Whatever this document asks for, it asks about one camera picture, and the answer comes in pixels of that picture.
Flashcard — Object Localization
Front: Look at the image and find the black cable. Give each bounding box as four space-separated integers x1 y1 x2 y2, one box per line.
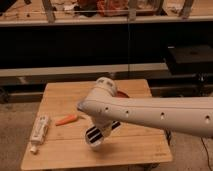
199 136 213 171

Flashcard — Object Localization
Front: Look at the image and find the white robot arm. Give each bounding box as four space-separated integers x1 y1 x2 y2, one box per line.
77 77 213 143

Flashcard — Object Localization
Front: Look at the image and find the orange carrot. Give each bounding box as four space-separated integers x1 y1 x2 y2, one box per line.
55 115 78 126

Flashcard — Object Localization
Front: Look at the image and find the orange ceramic bowl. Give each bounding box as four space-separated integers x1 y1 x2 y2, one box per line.
116 91 129 98

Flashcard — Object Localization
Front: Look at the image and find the black box on shelf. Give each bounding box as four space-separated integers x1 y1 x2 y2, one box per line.
165 45 213 75

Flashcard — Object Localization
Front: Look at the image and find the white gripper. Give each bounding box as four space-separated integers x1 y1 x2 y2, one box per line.
85 121 121 144

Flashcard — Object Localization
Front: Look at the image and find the white toothpaste tube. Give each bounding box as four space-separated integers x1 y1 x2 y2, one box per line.
30 115 51 154

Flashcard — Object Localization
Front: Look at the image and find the white ceramic cup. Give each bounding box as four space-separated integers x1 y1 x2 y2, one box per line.
90 141 102 151

